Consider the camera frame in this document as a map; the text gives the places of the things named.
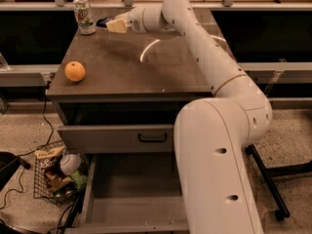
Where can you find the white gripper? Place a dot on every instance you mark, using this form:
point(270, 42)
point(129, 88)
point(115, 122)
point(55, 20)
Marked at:
point(136, 19)

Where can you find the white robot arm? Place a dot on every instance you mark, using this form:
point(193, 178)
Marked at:
point(211, 133)

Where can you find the green 7up can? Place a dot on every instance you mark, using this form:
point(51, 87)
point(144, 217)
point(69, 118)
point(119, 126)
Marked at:
point(84, 17)

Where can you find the grey drawer cabinet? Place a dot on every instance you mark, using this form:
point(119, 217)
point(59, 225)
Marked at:
point(130, 79)

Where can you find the orange fruit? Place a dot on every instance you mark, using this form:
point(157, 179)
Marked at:
point(75, 71)

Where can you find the grey middle drawer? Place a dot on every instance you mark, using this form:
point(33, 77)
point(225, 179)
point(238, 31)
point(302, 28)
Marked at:
point(117, 138)

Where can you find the yellow chip bag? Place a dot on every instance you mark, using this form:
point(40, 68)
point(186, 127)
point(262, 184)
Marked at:
point(52, 153)

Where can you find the white round container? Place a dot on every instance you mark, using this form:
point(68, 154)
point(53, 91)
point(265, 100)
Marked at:
point(69, 164)

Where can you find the green snack bag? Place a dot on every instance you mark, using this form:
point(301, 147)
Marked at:
point(79, 179)

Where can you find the grey open bottom drawer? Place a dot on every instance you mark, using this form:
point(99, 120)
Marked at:
point(132, 193)

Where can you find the black object at left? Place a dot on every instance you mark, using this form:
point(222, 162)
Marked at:
point(9, 163)

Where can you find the black wire basket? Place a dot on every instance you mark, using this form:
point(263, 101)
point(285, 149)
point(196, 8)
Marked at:
point(49, 181)

